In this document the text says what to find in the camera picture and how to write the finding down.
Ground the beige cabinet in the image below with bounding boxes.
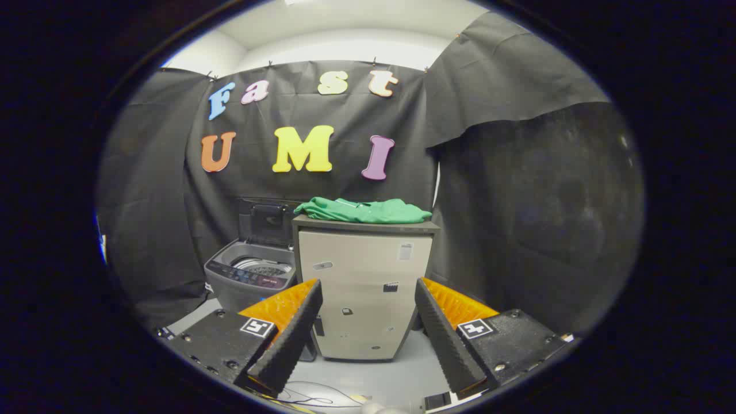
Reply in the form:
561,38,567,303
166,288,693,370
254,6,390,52
292,214,440,362

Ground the grey washing machine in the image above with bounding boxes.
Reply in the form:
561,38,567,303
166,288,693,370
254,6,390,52
204,240,300,314

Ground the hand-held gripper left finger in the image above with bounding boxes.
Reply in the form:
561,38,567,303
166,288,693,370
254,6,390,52
164,278,324,397

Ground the green shirt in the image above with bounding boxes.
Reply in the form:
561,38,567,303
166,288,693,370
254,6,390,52
294,197,433,224

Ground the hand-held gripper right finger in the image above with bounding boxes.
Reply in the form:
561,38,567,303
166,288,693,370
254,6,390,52
414,277,576,397

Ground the black backdrop cloth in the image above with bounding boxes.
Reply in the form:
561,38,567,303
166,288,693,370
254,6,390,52
97,11,645,335

